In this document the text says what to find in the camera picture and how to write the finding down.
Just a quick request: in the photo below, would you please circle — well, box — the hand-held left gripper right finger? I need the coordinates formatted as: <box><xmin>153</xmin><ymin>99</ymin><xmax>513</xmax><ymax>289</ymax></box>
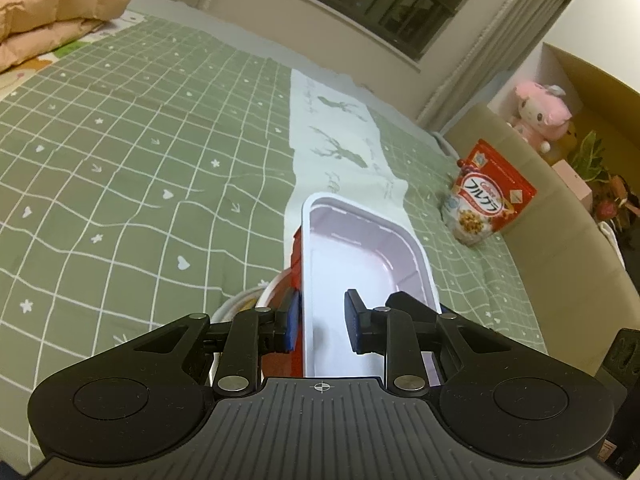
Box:
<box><xmin>344</xmin><ymin>288</ymin><xmax>551</xmax><ymax>401</ymax></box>

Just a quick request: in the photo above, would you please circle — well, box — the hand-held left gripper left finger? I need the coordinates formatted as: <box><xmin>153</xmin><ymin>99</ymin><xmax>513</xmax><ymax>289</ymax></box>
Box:
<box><xmin>100</xmin><ymin>291</ymin><xmax>303</xmax><ymax>401</ymax></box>

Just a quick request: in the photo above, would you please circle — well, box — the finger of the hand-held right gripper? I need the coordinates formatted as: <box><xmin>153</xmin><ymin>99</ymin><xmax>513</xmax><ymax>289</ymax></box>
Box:
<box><xmin>384</xmin><ymin>290</ymin><xmax>441</xmax><ymax>322</ymax></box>

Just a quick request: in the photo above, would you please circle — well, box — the white floral bowl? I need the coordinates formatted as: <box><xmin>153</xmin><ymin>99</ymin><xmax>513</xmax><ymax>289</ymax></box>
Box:
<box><xmin>255</xmin><ymin>276</ymin><xmax>291</xmax><ymax>311</ymax></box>

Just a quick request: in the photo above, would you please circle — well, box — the red rectangular dish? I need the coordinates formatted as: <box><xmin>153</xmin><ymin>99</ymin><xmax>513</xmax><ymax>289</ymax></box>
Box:
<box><xmin>287</xmin><ymin>192</ymin><xmax>443</xmax><ymax>381</ymax></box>

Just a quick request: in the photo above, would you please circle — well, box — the beige headboard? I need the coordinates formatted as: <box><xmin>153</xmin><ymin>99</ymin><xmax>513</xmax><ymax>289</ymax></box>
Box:
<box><xmin>442</xmin><ymin>104</ymin><xmax>640</xmax><ymax>376</ymax></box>

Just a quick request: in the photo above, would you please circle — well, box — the red cereal bag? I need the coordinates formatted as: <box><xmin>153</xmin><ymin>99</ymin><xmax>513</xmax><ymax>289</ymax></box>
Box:
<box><xmin>440</xmin><ymin>139</ymin><xmax>537</xmax><ymax>247</ymax></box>

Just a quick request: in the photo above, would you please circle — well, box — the red flower bouquet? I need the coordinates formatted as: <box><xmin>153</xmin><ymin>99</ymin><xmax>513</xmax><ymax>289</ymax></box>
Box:
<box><xmin>592</xmin><ymin>175</ymin><xmax>640</xmax><ymax>233</ymax></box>

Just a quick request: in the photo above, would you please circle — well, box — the pink box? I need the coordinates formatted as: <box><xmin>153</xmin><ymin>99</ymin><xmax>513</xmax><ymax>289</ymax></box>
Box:
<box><xmin>550</xmin><ymin>157</ymin><xmax>596</xmax><ymax>206</ymax></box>

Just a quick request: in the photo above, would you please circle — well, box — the white deer print paper runner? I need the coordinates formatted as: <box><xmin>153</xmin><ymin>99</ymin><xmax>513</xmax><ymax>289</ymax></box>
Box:
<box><xmin>282</xmin><ymin>69</ymin><xmax>548</xmax><ymax>356</ymax></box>

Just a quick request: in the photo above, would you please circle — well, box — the green leafy plant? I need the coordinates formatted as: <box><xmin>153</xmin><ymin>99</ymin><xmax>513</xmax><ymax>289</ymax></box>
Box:
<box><xmin>570</xmin><ymin>130</ymin><xmax>613</xmax><ymax>186</ymax></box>

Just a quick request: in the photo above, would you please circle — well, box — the yellow plush toy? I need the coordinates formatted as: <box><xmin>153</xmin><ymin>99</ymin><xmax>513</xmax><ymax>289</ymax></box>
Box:
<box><xmin>555</xmin><ymin>122</ymin><xmax>583</xmax><ymax>153</ymax></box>

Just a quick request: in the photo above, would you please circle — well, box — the pink plush toy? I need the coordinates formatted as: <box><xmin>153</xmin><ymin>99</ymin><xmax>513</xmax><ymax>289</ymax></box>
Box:
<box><xmin>507</xmin><ymin>81</ymin><xmax>573</xmax><ymax>153</ymax></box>

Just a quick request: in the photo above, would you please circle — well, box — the green checkered bed sheet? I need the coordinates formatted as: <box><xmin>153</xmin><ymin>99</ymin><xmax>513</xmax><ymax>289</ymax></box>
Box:
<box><xmin>0</xmin><ymin>12</ymin><xmax>551</xmax><ymax>476</ymax></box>

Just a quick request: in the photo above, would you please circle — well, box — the cartoon printed sheet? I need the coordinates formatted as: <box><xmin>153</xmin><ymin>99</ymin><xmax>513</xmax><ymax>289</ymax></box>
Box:
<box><xmin>0</xmin><ymin>9</ymin><xmax>147</xmax><ymax>106</ymax></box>

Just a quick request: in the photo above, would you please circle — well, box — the peach quilt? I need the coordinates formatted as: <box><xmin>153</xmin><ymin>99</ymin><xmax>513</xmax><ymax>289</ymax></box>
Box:
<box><xmin>0</xmin><ymin>0</ymin><xmax>135</xmax><ymax>76</ymax></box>

